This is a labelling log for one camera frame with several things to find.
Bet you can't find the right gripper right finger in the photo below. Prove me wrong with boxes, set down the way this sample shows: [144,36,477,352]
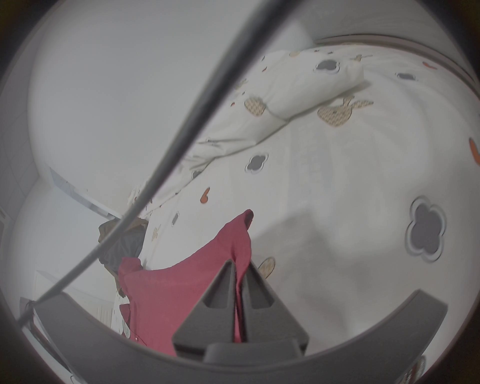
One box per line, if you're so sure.
[240,258,309,349]

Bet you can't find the red shirt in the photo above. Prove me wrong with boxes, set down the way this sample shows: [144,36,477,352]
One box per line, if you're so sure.
[118,209,256,357]

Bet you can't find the grey garment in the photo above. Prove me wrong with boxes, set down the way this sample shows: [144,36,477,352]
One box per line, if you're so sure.
[99,229,148,271]

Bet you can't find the black cable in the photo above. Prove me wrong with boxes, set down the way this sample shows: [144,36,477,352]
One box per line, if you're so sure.
[17,0,301,327]

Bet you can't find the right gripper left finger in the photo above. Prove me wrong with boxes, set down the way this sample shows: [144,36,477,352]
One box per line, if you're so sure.
[172,260,239,349]

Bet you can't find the white printed quilt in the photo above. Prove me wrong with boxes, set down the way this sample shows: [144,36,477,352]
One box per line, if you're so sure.
[129,47,366,211]

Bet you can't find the bed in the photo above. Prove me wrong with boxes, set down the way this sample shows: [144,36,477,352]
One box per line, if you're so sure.
[116,34,480,376]

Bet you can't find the white cabinet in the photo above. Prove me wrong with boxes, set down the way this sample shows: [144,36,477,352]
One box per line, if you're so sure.
[95,302,126,336]

